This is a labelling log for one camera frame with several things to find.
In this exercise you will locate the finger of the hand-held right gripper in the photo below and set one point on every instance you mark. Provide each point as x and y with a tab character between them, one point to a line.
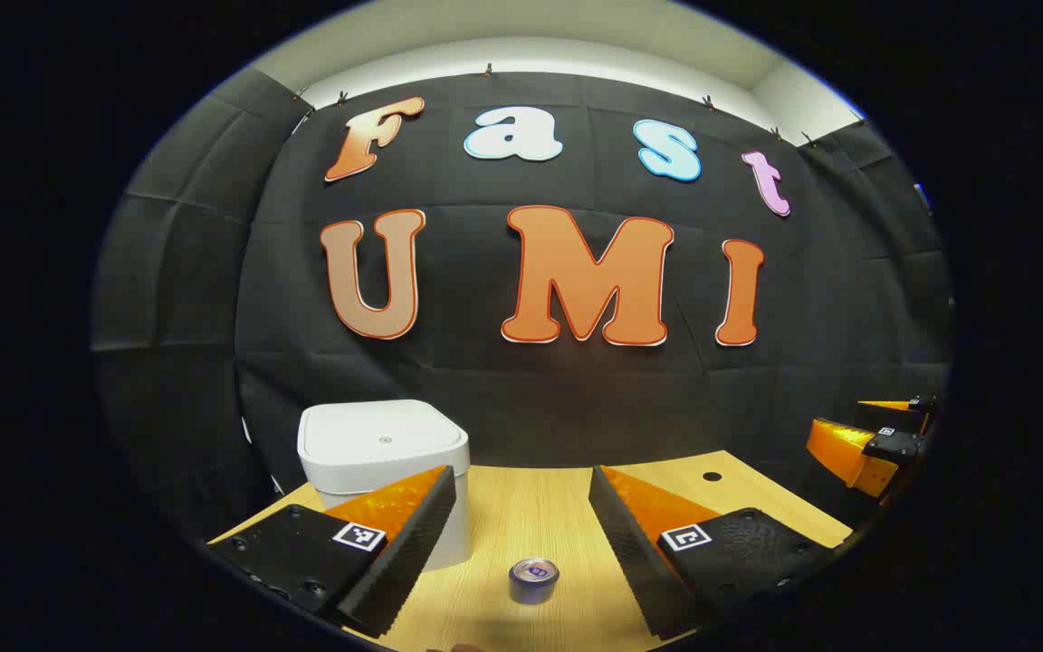
847	453
911	407

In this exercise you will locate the white desktop garbage bin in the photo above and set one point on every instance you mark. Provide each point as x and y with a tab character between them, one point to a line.
377	444

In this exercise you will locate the blue pop can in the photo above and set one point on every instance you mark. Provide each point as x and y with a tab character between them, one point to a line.
534	581

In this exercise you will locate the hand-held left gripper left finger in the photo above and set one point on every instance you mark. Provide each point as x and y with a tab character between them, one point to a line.
413	543

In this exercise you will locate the black backdrop cloth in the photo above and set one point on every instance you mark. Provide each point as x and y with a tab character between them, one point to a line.
521	398

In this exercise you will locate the wooden desktop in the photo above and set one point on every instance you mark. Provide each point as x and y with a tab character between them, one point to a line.
531	516

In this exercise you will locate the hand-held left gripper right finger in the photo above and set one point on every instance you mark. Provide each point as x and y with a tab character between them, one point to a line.
632	552

